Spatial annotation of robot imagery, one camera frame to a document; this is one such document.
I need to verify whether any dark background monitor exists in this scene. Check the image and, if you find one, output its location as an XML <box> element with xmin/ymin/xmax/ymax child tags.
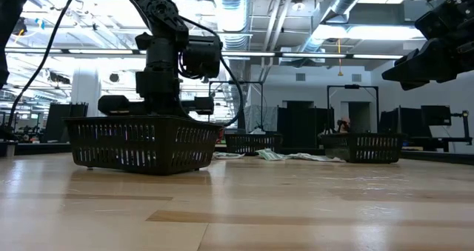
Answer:
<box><xmin>420</xmin><ymin>104</ymin><xmax>453</xmax><ymax>127</ymax></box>
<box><xmin>43</xmin><ymin>101</ymin><xmax>90</xmax><ymax>144</ymax></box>

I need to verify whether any person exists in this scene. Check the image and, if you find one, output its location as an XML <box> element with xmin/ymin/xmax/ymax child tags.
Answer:
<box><xmin>335</xmin><ymin>116</ymin><xmax>352</xmax><ymax>134</ymax></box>

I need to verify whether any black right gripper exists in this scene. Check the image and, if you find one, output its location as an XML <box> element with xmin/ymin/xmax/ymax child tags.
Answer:
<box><xmin>381</xmin><ymin>0</ymin><xmax>474</xmax><ymax>92</ymax></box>

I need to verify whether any black thin cable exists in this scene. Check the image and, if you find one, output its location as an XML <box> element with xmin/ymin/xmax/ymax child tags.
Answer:
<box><xmin>6</xmin><ymin>0</ymin><xmax>85</xmax><ymax>133</ymax></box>

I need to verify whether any black background rig frame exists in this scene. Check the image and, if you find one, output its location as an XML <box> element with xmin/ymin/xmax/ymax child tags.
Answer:
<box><xmin>326</xmin><ymin>83</ymin><xmax>381</xmax><ymax>134</ymax></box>

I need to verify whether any long ceiling light strip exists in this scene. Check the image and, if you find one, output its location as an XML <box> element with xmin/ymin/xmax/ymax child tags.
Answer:
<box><xmin>5</xmin><ymin>47</ymin><xmax>404</xmax><ymax>61</ymax></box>

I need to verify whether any yellow hanging cord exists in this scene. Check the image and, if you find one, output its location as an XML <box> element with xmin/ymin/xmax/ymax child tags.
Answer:
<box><xmin>336</xmin><ymin>38</ymin><xmax>344</xmax><ymax>78</ymax></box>

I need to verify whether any black slotted plastic basket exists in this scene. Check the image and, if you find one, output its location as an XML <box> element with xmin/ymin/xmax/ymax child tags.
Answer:
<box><xmin>320</xmin><ymin>132</ymin><xmax>407</xmax><ymax>164</ymax></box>
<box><xmin>61</xmin><ymin>114</ymin><xmax>224</xmax><ymax>176</ymax></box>
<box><xmin>224</xmin><ymin>132</ymin><xmax>284</xmax><ymax>156</ymax></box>

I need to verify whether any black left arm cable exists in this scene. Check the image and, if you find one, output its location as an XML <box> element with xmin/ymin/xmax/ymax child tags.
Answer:
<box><xmin>176</xmin><ymin>16</ymin><xmax>244</xmax><ymax>129</ymax></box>

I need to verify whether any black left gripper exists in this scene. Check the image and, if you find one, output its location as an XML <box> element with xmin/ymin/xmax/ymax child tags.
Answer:
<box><xmin>97</xmin><ymin>71</ymin><xmax>216</xmax><ymax>118</ymax></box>

